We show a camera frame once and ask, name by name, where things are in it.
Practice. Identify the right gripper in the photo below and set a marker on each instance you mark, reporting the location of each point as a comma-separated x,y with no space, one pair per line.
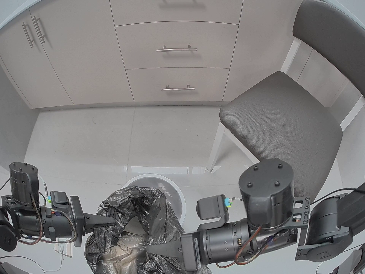
222,244

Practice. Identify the beige cabinet with drawers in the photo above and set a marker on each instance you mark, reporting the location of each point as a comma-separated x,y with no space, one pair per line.
176,38

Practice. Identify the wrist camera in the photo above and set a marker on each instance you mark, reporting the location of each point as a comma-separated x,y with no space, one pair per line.
60,198
209,207

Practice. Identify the black plastic bag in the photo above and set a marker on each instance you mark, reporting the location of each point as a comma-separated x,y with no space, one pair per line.
165,210

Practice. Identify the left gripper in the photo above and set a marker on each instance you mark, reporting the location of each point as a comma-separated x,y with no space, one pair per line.
61,224

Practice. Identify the grey padded white-legged chair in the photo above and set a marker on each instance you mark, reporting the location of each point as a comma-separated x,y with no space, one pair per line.
279,124

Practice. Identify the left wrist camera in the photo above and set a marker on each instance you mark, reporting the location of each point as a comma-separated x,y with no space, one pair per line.
60,198

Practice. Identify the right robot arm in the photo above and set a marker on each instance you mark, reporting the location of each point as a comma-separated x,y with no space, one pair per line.
265,187

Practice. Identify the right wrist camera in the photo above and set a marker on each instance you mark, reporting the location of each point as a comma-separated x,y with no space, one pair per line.
209,207

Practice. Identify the white trash bin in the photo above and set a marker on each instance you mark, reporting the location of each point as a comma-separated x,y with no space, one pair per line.
174,190

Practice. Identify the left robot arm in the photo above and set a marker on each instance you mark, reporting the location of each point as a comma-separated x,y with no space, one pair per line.
24,184

